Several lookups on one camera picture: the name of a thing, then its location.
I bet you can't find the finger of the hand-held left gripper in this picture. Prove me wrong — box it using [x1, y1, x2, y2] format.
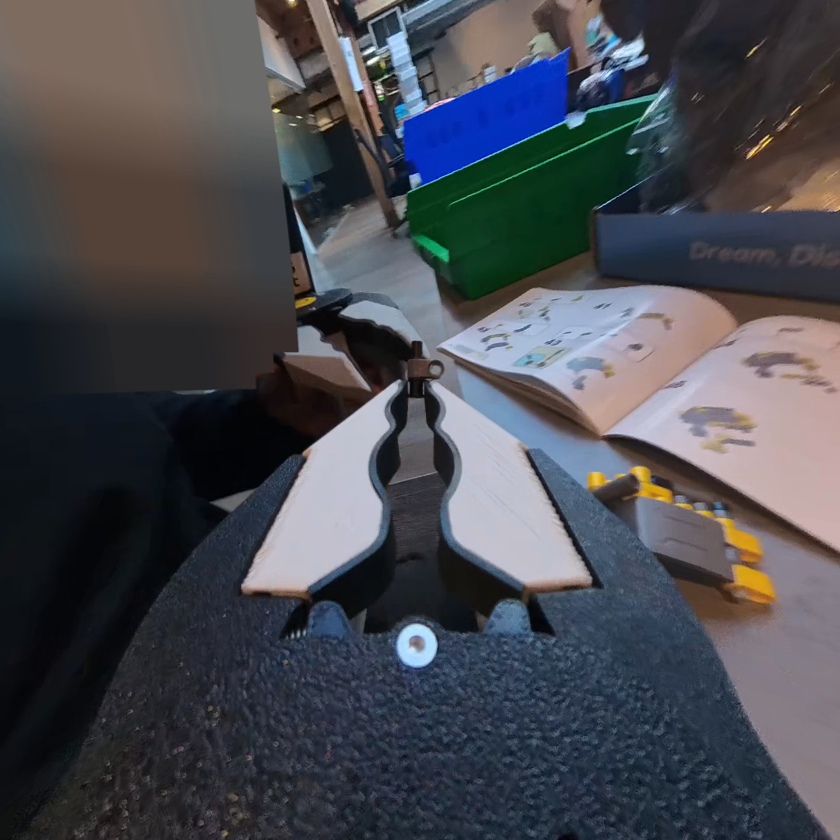
[338, 298, 432, 362]
[274, 351, 373, 403]

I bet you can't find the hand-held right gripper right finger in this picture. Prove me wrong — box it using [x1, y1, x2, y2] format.
[427, 382, 595, 596]

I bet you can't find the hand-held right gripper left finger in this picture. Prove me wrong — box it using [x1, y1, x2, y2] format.
[240, 379, 404, 599]

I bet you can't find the grey connector with black pin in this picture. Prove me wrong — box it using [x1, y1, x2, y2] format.
[406, 340, 446, 399]

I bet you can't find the person's left forearm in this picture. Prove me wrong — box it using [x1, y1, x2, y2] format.
[164, 390, 316, 500]

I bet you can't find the person's left hand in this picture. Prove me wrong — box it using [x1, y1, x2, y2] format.
[256, 371, 370, 438]

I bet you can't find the green plastic bin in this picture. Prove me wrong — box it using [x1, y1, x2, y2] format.
[406, 94, 660, 301]

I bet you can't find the grey yellow brick subassembly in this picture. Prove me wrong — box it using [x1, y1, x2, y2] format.
[586, 466, 777, 606]

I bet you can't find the blue plastic bin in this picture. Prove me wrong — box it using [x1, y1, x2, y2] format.
[402, 48, 572, 188]

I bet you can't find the white building instruction booklet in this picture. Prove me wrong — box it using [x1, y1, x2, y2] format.
[436, 285, 840, 555]

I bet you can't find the clear plastic bag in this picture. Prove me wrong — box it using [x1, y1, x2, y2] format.
[626, 0, 840, 214]

